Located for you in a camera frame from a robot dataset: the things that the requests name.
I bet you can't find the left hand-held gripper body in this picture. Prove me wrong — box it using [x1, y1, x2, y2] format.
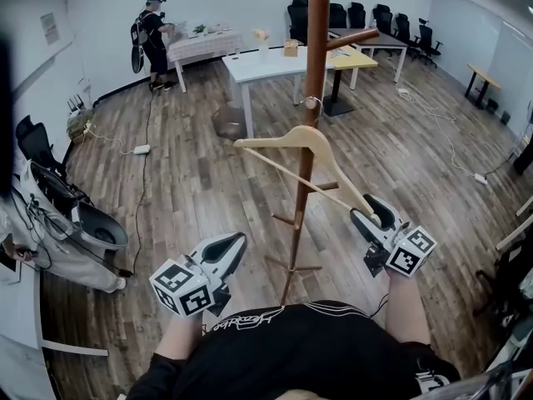
[148, 254, 232, 318]

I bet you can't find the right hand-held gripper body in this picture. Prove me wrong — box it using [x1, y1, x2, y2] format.
[364, 222, 438, 278]

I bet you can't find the light wooden hanger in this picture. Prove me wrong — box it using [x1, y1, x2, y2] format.
[232, 96, 380, 220]

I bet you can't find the brown wooden coat rack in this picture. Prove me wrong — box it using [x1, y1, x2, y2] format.
[264, 0, 381, 308]

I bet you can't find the person's left forearm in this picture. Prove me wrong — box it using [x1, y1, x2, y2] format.
[154, 312, 205, 360]

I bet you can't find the person's right forearm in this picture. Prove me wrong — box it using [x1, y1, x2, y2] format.
[385, 271, 432, 345]

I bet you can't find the grey round bucket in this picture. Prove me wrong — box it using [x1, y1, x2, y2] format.
[77, 201, 130, 252]

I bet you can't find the person's black shirt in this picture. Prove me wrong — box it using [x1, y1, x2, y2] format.
[127, 300, 461, 400]

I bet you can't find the brown basket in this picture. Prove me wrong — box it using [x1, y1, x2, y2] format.
[211, 106, 245, 138]

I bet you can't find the yellow table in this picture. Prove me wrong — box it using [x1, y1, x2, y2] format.
[322, 46, 379, 117]

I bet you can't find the white desk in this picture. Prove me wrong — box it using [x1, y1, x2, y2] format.
[0, 260, 110, 400]

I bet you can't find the white flat device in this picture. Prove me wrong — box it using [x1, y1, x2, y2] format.
[0, 250, 22, 286]

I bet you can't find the round wooden table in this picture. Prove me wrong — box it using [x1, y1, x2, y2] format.
[465, 62, 502, 110]

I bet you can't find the woven basket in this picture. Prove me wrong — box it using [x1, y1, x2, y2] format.
[67, 108, 95, 143]

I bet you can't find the dark brown table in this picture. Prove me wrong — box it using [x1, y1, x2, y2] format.
[327, 27, 410, 83]

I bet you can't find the white table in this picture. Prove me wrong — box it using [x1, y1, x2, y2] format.
[222, 46, 336, 139]

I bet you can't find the vase of flowers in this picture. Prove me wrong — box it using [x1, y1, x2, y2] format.
[252, 29, 271, 64]

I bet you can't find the row of black office chairs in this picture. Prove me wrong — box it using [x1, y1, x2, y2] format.
[286, 0, 443, 68]

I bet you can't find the table with checked cloth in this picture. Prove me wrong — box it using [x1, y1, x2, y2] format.
[166, 29, 243, 93]

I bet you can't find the black swivel chair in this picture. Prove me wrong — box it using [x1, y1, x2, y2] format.
[15, 114, 70, 181]

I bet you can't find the white floor cable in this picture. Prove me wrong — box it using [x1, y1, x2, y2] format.
[403, 92, 478, 178]

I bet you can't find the black floor cable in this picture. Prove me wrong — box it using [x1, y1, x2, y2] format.
[118, 89, 155, 278]

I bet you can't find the wall poster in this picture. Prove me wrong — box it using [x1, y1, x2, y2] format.
[40, 12, 59, 46]

